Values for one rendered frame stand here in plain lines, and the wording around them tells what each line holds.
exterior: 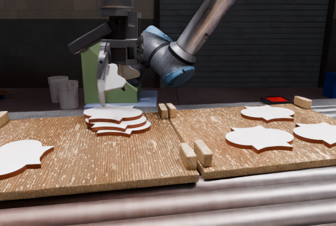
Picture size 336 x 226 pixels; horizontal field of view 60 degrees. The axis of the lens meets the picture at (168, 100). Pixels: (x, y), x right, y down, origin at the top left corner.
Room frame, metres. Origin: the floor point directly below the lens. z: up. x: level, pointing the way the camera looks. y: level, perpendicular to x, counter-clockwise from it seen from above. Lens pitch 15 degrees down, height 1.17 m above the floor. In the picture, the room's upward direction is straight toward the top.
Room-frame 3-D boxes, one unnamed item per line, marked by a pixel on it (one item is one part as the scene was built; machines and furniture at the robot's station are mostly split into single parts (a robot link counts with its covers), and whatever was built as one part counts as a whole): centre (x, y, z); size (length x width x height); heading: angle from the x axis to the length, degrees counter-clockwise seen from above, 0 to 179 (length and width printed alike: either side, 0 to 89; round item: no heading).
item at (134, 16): (0.66, 0.10, 1.14); 0.09 x 0.08 x 0.12; 81
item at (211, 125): (0.64, -0.23, 0.93); 0.41 x 0.35 x 0.02; 102
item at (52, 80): (4.40, 1.69, 0.19); 0.30 x 0.30 x 0.37
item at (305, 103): (0.81, -0.39, 0.95); 0.06 x 0.02 x 0.03; 12
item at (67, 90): (4.06, 1.43, 0.19); 0.30 x 0.30 x 0.37
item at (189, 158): (0.46, -0.03, 0.95); 0.06 x 0.02 x 0.03; 10
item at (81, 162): (0.56, 0.18, 0.93); 0.41 x 0.35 x 0.02; 100
